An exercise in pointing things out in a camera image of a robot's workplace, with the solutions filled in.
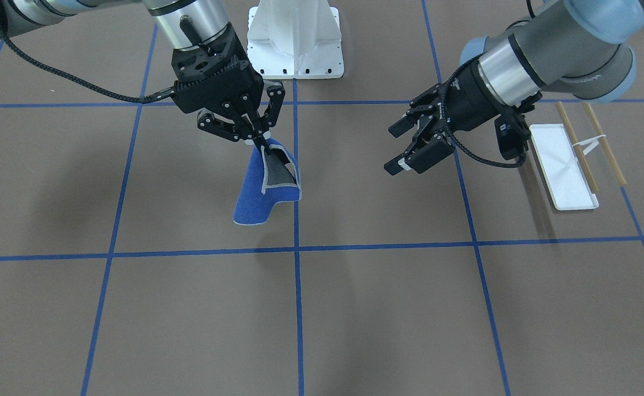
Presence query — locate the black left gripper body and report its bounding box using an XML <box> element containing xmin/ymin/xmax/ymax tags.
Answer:
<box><xmin>410</xmin><ymin>66</ymin><xmax>503</xmax><ymax>132</ymax></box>

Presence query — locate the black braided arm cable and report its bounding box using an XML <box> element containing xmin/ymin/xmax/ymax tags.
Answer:
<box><xmin>0</xmin><ymin>22</ymin><xmax>179</xmax><ymax>105</ymax></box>
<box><xmin>438</xmin><ymin>60</ymin><xmax>527</xmax><ymax>169</ymax></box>

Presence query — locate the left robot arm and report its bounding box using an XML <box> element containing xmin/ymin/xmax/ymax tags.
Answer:
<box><xmin>384</xmin><ymin>1</ymin><xmax>644</xmax><ymax>175</ymax></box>

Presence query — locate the white wooden towel rack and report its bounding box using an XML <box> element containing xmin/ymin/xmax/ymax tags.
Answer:
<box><xmin>530</xmin><ymin>101</ymin><xmax>627</xmax><ymax>211</ymax></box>

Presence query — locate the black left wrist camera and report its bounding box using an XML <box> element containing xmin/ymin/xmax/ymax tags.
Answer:
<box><xmin>494</xmin><ymin>108</ymin><xmax>531</xmax><ymax>167</ymax></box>

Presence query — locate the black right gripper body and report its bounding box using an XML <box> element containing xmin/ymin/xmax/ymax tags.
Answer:
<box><xmin>171</xmin><ymin>30</ymin><xmax>264</xmax><ymax>116</ymax></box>

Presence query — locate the blue towel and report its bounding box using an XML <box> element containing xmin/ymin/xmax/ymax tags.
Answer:
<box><xmin>232</xmin><ymin>138</ymin><xmax>302</xmax><ymax>226</ymax></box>

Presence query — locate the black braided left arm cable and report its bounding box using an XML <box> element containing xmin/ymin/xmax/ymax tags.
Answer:
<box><xmin>438</xmin><ymin>60</ymin><xmax>527</xmax><ymax>169</ymax></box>

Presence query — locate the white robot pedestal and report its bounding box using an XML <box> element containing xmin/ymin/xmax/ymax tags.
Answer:
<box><xmin>247</xmin><ymin>1</ymin><xmax>345</xmax><ymax>80</ymax></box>

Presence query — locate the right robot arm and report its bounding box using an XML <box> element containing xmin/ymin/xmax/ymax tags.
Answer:
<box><xmin>0</xmin><ymin>1</ymin><xmax>285</xmax><ymax>155</ymax></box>

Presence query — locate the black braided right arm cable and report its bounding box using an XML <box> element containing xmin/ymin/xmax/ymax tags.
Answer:
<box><xmin>0</xmin><ymin>22</ymin><xmax>179</xmax><ymax>105</ymax></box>

